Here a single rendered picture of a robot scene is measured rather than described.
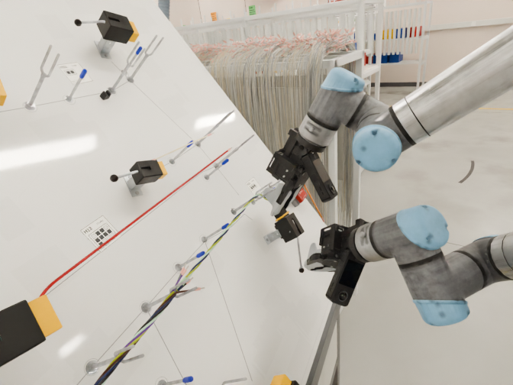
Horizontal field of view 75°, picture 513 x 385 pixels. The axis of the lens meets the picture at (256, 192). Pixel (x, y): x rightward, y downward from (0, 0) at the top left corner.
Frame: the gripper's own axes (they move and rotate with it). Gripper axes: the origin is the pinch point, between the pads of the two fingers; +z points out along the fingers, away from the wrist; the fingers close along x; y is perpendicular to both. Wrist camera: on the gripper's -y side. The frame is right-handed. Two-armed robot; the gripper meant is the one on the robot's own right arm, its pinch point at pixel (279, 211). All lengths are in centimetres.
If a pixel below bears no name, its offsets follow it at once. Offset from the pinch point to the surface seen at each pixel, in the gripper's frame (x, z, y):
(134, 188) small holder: 29.9, -1.9, 18.7
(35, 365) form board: 55, 7, 2
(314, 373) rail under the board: 10.6, 21.0, -29.4
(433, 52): -807, -71, 117
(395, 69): -817, -5, 169
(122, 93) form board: 20.1, -10.4, 39.6
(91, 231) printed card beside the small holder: 40.8, 1.2, 14.5
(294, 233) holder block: 1.9, 1.1, -6.4
